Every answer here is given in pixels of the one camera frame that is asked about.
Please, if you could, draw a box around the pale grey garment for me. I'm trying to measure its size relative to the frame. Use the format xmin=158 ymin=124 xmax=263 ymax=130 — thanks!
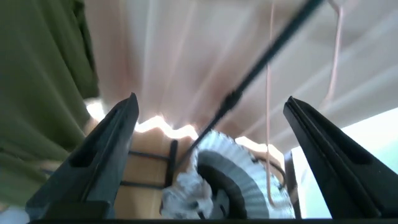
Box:
xmin=159 ymin=172 xmax=216 ymax=220

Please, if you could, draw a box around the white laundry basket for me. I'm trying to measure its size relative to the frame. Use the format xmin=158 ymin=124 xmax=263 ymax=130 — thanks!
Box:
xmin=159 ymin=129 xmax=296 ymax=220

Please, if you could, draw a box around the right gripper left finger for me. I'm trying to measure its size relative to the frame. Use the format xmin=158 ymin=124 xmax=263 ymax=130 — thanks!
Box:
xmin=24 ymin=92 xmax=140 ymax=220

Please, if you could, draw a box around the black clothes rack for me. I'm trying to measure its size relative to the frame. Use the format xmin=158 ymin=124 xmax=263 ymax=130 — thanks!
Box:
xmin=119 ymin=0 xmax=325 ymax=189

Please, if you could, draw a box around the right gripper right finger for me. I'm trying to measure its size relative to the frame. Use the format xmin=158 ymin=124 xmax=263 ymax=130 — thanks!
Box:
xmin=282 ymin=95 xmax=398 ymax=219

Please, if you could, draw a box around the green sleeveless shirt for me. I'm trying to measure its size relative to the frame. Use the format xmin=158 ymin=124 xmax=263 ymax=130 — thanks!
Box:
xmin=0 ymin=0 xmax=101 ymax=207

